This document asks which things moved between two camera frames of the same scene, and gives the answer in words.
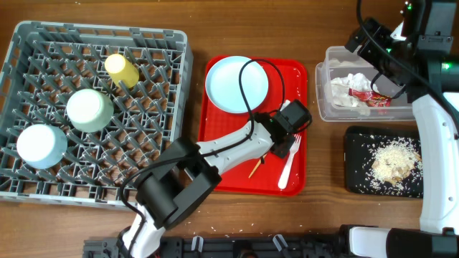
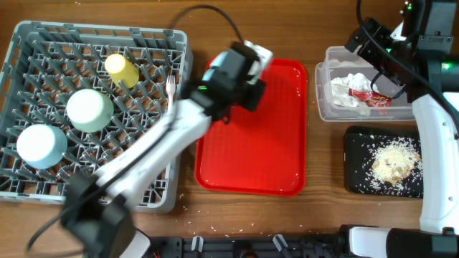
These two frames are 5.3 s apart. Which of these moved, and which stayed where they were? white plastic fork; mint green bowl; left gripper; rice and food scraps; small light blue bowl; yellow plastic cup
Moved: left gripper; white plastic fork
Stayed: small light blue bowl; mint green bowl; yellow plastic cup; rice and food scraps
